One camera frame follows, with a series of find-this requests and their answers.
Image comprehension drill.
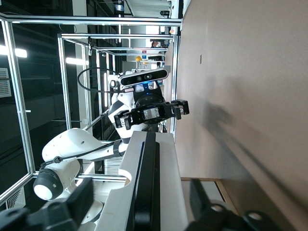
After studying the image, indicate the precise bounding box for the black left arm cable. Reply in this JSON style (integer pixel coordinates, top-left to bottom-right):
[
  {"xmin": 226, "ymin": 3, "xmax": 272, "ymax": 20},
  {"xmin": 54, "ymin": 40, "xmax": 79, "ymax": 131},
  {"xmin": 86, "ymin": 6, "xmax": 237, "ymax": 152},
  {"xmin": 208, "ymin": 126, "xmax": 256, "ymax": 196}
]
[{"xmin": 39, "ymin": 67, "xmax": 121, "ymax": 169}]

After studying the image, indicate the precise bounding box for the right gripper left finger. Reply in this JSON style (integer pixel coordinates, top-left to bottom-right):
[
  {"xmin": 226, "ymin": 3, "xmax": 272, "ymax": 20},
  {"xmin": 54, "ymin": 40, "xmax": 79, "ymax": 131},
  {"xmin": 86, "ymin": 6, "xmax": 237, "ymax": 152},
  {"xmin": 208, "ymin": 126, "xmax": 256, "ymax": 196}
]
[{"xmin": 0, "ymin": 177, "xmax": 95, "ymax": 231}]

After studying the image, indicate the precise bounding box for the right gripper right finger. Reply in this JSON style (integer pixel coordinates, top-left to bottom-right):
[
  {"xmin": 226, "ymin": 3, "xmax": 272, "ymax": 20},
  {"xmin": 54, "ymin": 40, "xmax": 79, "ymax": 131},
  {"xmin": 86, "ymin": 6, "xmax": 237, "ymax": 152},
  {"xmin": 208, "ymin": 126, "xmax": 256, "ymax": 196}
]
[{"xmin": 184, "ymin": 179, "xmax": 282, "ymax": 231}]

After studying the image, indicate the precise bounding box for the aluminium cell frame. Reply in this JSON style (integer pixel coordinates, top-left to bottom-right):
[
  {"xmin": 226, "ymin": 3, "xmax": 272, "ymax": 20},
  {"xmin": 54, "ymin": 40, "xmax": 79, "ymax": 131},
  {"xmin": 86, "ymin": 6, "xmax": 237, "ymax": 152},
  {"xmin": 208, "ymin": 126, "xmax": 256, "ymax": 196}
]
[{"xmin": 0, "ymin": 12, "xmax": 182, "ymax": 202}]

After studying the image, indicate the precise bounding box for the black drawer handle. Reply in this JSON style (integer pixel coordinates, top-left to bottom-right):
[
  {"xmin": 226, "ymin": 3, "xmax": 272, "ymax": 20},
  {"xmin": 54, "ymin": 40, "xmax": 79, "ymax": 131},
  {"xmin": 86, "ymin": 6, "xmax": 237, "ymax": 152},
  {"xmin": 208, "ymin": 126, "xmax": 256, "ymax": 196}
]
[{"xmin": 126, "ymin": 131, "xmax": 161, "ymax": 231}]

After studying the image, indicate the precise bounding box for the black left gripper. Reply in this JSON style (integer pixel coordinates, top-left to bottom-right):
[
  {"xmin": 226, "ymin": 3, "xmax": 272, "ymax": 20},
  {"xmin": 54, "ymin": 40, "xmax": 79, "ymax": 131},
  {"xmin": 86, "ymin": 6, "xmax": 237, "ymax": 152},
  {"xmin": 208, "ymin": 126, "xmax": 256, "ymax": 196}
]
[{"xmin": 114, "ymin": 93, "xmax": 190, "ymax": 131}]

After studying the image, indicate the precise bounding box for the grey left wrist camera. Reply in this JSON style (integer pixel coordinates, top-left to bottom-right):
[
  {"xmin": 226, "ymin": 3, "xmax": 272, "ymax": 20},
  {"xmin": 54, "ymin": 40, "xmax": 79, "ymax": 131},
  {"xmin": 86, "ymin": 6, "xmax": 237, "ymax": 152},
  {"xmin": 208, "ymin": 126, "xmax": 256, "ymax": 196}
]
[{"xmin": 119, "ymin": 68, "xmax": 168, "ymax": 87}]

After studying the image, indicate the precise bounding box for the white wall vent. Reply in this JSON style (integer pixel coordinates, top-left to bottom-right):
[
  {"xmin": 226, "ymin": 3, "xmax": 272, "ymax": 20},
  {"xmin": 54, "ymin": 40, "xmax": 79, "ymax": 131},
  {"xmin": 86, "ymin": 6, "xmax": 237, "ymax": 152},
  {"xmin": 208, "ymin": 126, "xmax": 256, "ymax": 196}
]
[{"xmin": 0, "ymin": 67, "xmax": 12, "ymax": 98}]

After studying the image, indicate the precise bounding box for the white-fronted wooden drawer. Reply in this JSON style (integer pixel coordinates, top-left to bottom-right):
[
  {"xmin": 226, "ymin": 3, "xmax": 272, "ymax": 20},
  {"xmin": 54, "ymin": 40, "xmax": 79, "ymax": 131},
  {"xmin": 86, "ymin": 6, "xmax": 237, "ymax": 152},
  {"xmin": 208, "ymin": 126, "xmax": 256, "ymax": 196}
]
[{"xmin": 95, "ymin": 130, "xmax": 189, "ymax": 231}]

